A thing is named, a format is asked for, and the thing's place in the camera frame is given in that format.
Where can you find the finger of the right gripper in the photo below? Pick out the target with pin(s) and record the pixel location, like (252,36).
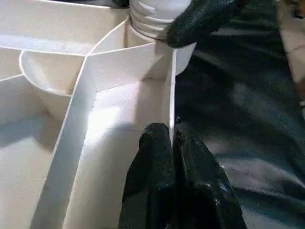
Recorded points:
(121,2)
(197,21)

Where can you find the white plastic table top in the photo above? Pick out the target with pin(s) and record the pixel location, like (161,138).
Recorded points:
(107,90)

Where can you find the white plastic table leg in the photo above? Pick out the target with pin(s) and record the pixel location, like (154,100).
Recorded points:
(155,14)

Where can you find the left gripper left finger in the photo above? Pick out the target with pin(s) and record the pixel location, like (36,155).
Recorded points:
(152,171)

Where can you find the black table mat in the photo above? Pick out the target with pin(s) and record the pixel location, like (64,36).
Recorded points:
(238,107)

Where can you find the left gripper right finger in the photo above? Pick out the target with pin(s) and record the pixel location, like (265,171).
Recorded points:
(202,186)

